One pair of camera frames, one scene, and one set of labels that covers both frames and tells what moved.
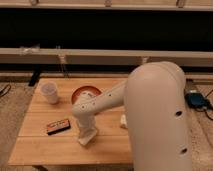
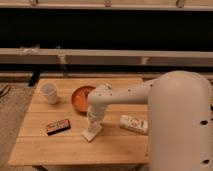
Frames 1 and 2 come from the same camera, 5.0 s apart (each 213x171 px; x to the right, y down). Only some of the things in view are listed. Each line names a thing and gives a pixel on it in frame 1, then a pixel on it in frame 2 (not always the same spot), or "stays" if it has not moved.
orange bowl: x=84 y=92 stays
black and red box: x=58 y=126 stays
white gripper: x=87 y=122 → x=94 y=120
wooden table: x=49 y=131 stays
